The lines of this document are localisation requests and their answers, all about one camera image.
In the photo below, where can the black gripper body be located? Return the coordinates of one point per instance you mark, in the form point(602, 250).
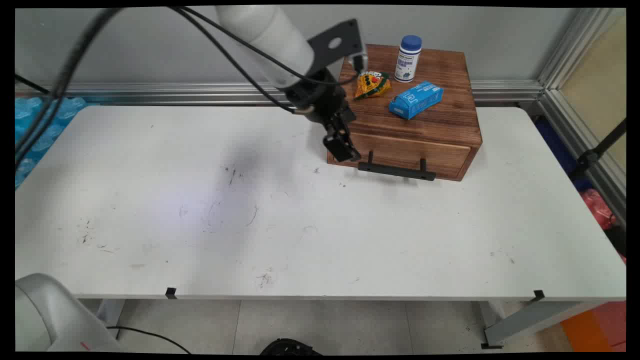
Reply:
point(320, 100)

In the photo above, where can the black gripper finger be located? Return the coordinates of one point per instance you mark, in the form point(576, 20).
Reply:
point(347, 132)
point(340, 149)

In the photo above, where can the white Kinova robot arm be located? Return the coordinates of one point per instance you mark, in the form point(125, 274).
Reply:
point(265, 35)

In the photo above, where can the grey white robot base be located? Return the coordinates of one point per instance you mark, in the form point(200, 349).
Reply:
point(45, 315)

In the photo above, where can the yellow orange snack bag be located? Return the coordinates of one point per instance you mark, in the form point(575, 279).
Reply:
point(372, 85)

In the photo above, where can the brown wooden drawer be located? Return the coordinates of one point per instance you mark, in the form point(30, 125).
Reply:
point(400, 150)

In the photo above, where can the blue drink carton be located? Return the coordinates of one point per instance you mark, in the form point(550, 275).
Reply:
point(415, 100)

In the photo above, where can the white bottle blue cap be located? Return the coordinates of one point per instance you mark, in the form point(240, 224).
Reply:
point(407, 62)

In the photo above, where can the brown wooden drawer cabinet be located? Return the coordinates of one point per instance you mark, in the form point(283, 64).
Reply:
point(435, 100)

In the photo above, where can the black round floor object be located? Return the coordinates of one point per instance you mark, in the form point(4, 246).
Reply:
point(290, 347)

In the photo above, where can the blue box behind table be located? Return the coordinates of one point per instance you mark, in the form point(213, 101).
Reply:
point(560, 150)

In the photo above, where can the small black table clip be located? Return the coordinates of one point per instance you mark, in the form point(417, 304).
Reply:
point(171, 293)
point(538, 295)

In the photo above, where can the black stand pole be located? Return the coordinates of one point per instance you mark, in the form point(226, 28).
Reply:
point(595, 152)

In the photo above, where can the grey table leg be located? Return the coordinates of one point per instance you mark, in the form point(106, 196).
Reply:
point(530, 320)

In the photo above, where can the red plastic bag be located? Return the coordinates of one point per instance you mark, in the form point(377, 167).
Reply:
point(597, 210)

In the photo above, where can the blue water bottle pack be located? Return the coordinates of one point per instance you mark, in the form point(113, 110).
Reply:
point(42, 135)

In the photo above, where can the black wrist camera mount plate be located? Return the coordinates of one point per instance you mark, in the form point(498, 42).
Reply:
point(336, 42)

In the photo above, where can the horizontal aluminium frame rail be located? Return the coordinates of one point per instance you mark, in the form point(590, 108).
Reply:
point(160, 93)

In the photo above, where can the aluminium corner frame post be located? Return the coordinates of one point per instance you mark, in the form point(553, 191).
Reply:
point(575, 65)

